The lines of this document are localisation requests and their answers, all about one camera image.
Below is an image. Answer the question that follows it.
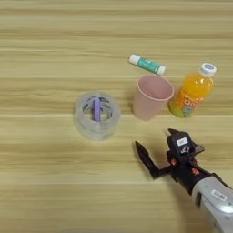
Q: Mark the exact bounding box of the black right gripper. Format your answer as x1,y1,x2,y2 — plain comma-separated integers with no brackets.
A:
134,127,214,196

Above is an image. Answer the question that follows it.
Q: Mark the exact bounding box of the small black box, white label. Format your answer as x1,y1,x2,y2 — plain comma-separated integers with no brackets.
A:
166,131,196,161

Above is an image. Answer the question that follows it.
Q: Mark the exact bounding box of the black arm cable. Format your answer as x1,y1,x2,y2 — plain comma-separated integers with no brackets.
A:
209,172,233,191

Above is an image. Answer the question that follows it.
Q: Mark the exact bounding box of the orange juice bottle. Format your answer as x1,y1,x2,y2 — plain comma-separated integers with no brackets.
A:
167,62,218,119

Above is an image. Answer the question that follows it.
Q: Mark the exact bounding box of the green and white glue stick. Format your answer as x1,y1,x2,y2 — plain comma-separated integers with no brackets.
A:
128,53,167,76

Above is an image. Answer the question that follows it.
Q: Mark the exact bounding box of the clear tape roll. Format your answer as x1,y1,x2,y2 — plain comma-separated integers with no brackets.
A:
73,89,122,142

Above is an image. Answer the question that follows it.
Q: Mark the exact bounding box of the pink plastic cup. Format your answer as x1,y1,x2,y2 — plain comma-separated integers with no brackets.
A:
132,74,176,122

